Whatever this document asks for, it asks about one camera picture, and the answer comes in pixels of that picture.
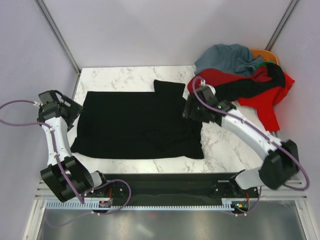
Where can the grey-blue t-shirt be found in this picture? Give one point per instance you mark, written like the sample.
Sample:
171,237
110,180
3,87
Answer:
233,59

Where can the green garment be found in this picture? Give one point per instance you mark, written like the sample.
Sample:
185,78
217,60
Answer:
264,64

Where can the black t-shirt in pile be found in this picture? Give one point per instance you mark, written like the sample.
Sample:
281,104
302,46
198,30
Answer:
266,77

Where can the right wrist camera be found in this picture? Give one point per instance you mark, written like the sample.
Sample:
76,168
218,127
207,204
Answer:
204,86

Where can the aluminium corner post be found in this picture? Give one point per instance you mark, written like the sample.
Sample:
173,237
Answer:
281,24
57,34

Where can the right aluminium corner post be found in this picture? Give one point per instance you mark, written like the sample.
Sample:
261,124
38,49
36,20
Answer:
281,24

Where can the red t-shirt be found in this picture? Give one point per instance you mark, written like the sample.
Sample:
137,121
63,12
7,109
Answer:
263,103

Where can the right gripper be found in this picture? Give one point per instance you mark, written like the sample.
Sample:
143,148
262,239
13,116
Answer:
191,102

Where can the white cable duct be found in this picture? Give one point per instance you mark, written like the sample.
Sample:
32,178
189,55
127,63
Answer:
99,205

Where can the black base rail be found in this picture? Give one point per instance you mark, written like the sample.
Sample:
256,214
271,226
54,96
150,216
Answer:
171,189

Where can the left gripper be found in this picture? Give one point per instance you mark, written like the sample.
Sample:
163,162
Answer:
75,110

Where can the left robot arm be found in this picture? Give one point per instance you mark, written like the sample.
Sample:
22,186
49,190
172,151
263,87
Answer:
65,175

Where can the orange basket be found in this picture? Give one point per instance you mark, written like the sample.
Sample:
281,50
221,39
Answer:
265,55

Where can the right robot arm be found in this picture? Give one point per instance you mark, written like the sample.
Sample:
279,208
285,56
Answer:
280,158

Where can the black t-shirt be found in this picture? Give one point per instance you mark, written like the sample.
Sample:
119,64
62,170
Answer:
266,77
138,125

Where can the aluminium extrusion frame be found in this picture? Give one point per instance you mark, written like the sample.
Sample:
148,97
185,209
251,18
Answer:
282,214

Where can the left aluminium corner post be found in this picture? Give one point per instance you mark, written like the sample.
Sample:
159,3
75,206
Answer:
57,34

